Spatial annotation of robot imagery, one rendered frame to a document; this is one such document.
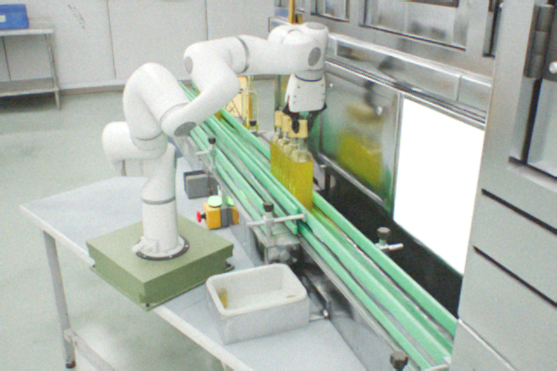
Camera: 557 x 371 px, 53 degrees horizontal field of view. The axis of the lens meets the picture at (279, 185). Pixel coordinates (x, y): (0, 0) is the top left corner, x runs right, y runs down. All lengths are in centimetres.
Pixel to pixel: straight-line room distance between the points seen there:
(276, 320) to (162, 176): 47
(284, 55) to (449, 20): 36
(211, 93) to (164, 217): 48
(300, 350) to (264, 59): 68
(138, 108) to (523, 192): 92
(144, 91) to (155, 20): 611
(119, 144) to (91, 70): 598
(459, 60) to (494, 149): 66
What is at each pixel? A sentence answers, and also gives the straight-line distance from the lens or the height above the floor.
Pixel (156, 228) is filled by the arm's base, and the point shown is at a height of 92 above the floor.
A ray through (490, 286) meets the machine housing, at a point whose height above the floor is 131.
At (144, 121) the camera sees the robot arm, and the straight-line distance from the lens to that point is 130.
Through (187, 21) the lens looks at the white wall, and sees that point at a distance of 743.
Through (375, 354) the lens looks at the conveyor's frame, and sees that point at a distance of 126.
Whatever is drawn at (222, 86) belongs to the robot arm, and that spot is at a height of 136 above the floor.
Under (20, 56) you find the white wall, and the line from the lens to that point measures 734.
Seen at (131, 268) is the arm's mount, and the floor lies 84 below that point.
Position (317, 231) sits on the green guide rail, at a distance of 146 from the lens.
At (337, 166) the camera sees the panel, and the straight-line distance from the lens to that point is 169.
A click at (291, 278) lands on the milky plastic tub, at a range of 147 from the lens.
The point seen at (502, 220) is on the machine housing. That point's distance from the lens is 57.
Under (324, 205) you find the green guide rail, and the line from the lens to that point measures 158.
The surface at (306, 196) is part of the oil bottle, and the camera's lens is 163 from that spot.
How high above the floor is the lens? 162
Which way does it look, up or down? 23 degrees down
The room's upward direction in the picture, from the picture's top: straight up
